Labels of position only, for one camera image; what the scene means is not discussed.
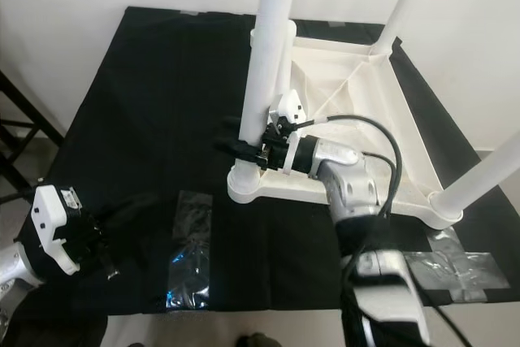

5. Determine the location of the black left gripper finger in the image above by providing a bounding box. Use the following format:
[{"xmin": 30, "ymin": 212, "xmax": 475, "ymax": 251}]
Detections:
[
  {"xmin": 104, "ymin": 191, "xmax": 160, "ymax": 213},
  {"xmin": 104, "ymin": 207, "xmax": 155, "ymax": 232}
]

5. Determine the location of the white plastic table top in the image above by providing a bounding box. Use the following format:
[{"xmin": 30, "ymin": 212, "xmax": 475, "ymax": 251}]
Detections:
[{"xmin": 226, "ymin": 26, "xmax": 468, "ymax": 230}]

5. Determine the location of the black wooden stool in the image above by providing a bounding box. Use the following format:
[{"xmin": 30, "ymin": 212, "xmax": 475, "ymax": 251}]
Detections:
[{"xmin": 0, "ymin": 71, "xmax": 66, "ymax": 197}]

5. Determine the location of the grey robot right leg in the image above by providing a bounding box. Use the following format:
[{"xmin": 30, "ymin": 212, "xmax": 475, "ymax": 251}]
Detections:
[{"xmin": 240, "ymin": 333, "xmax": 275, "ymax": 347}]

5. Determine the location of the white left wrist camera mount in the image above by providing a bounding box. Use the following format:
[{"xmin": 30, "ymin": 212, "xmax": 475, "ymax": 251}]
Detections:
[{"xmin": 30, "ymin": 184, "xmax": 82, "ymax": 276}]

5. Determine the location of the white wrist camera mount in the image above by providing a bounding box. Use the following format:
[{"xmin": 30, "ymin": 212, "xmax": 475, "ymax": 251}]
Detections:
[
  {"xmin": 30, "ymin": 184, "xmax": 82, "ymax": 276},
  {"xmin": 275, "ymin": 89, "xmax": 308, "ymax": 173}
]

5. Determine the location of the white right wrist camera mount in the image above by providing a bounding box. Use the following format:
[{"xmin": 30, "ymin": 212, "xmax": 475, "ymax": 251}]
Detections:
[{"xmin": 275, "ymin": 89, "xmax": 308, "ymax": 173}]

